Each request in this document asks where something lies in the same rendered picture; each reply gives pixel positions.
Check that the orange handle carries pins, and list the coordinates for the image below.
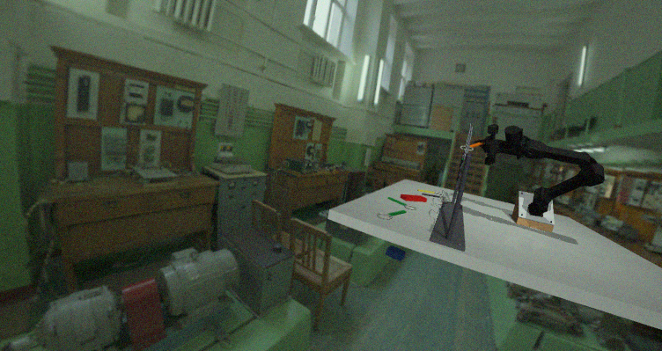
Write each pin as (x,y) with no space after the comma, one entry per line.
(472,146)

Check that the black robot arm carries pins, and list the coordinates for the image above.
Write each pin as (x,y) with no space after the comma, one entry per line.
(519,145)

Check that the red flat block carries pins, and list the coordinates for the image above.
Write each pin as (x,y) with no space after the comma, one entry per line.
(407,197)

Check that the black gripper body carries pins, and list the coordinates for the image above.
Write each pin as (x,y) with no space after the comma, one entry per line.
(493,130)

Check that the small blue block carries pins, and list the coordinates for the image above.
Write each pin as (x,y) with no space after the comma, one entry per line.
(395,253)

